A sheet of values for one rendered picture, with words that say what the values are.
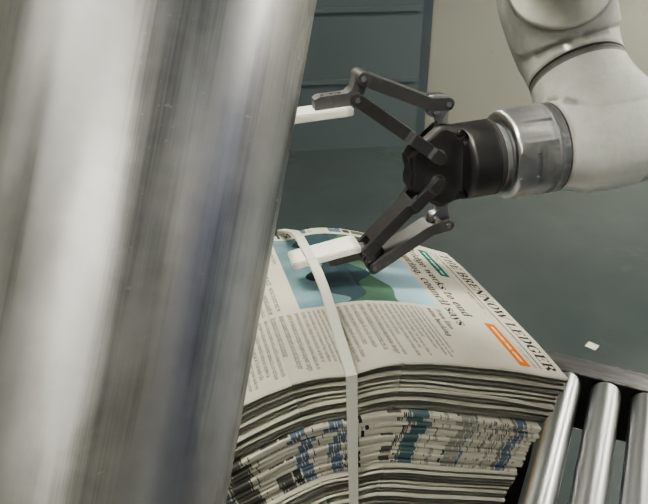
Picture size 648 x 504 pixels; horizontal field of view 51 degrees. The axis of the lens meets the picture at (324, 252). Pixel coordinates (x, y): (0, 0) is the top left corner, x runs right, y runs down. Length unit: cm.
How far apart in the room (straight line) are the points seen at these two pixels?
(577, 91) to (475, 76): 419
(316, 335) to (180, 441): 44
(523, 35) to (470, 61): 411
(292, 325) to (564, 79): 36
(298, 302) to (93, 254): 50
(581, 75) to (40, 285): 61
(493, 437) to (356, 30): 402
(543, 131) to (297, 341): 30
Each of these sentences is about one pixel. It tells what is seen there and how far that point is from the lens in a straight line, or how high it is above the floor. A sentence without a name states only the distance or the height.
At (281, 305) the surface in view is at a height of 118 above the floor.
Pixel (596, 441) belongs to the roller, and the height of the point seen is 80.
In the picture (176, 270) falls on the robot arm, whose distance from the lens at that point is 18.
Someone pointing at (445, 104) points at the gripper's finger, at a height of 137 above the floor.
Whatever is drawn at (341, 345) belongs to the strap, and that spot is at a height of 120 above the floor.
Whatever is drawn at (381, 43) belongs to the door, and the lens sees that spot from 462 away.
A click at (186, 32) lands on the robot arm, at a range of 19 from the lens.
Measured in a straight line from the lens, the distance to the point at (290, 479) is 64.
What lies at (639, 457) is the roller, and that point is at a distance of 115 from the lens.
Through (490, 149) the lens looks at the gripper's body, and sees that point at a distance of 66.
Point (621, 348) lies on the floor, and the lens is 287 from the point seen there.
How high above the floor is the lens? 154
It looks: 28 degrees down
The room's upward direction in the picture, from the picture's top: straight up
